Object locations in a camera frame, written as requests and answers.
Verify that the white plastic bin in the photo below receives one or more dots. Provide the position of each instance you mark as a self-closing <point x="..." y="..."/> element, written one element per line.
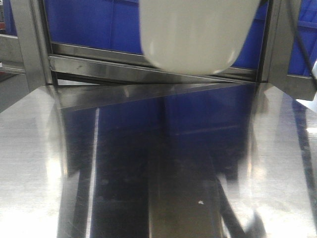
<point x="194" y="37"/>

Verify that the stainless steel shelf frame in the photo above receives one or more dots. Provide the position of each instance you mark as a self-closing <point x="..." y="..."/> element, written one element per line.
<point x="33" y="53"/>

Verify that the blue bin right shelf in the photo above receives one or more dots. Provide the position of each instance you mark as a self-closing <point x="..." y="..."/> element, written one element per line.
<point x="303" y="19"/>

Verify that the large blue bin on shelf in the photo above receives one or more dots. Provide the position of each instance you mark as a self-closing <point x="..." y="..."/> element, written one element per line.
<point x="114" y="25"/>

